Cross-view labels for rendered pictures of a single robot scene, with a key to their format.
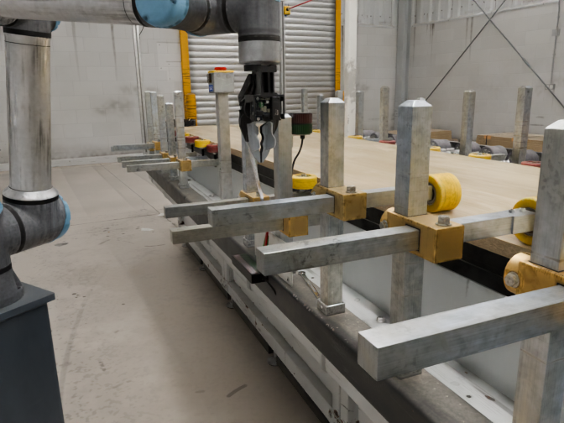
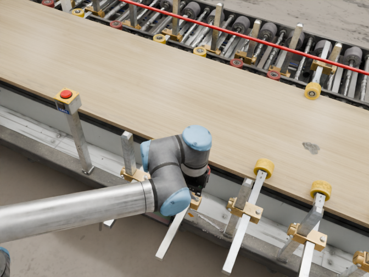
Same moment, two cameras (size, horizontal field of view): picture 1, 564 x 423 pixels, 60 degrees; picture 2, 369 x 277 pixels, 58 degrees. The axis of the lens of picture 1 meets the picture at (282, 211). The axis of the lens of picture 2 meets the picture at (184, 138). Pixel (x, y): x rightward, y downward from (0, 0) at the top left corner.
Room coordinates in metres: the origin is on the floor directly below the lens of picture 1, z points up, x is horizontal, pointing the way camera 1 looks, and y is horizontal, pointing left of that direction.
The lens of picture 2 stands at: (0.69, 0.54, 2.13)
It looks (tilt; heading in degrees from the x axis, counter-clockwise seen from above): 50 degrees down; 313
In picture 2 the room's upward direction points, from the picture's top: 5 degrees clockwise
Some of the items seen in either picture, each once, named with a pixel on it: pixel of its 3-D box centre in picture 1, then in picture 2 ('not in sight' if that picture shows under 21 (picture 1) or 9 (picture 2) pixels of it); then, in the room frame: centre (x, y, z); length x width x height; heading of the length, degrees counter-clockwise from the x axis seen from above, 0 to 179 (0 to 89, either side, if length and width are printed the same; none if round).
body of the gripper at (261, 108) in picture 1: (262, 93); (194, 177); (1.09, 0.04, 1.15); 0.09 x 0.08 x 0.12; 22
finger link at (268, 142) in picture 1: (268, 142); not in sight; (1.10, 0.03, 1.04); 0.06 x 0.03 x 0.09; 22
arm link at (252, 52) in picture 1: (261, 54); (194, 161); (1.10, 0.04, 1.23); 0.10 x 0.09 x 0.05; 112
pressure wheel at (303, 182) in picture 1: (303, 192); not in sight; (1.44, -0.07, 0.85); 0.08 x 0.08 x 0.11
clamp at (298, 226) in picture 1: (288, 219); (185, 197); (1.17, -0.02, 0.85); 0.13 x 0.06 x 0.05; 23
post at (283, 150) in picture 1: (284, 211); not in sight; (1.19, 0.00, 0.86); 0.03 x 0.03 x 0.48; 23
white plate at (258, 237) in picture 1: (271, 251); (171, 207); (1.20, 0.03, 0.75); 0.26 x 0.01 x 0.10; 23
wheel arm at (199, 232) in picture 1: (263, 225); (182, 212); (1.12, 0.05, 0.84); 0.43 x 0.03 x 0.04; 113
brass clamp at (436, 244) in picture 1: (418, 232); (306, 236); (0.70, -0.21, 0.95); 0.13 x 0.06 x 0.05; 23
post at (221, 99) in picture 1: (224, 160); (79, 142); (1.66, 0.19, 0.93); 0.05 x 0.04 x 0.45; 23
